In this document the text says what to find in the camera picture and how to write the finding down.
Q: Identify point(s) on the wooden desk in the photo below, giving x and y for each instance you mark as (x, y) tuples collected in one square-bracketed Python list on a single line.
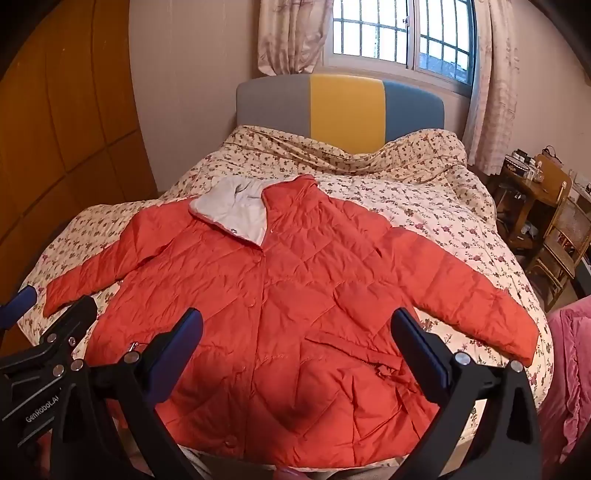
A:
[(519, 194)]

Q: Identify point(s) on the pink cloth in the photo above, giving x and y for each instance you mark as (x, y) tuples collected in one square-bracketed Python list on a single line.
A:
[(570, 369)]

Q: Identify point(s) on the floral quilt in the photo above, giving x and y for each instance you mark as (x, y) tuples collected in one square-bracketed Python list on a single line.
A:
[(415, 198)]

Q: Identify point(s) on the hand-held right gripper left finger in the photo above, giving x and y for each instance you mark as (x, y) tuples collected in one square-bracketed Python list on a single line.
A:
[(178, 353)]

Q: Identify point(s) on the wooden rattan chair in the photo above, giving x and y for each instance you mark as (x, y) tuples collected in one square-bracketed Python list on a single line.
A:
[(561, 230)]

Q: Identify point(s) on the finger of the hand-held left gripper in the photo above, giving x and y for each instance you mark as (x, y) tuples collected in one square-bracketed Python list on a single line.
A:
[(74, 323), (18, 304)]

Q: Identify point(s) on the wooden wardrobe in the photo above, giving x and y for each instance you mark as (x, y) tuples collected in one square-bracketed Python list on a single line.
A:
[(69, 138)]

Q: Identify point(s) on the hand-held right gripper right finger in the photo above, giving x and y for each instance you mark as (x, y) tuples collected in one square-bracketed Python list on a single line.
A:
[(436, 364)]

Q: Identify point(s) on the grey yellow blue headboard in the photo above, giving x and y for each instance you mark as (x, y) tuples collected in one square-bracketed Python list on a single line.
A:
[(346, 110)]

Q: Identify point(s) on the orange quilted jacket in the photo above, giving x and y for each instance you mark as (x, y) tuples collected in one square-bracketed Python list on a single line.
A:
[(277, 277)]

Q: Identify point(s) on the barred window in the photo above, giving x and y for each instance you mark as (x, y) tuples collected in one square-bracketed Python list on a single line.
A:
[(369, 37)]

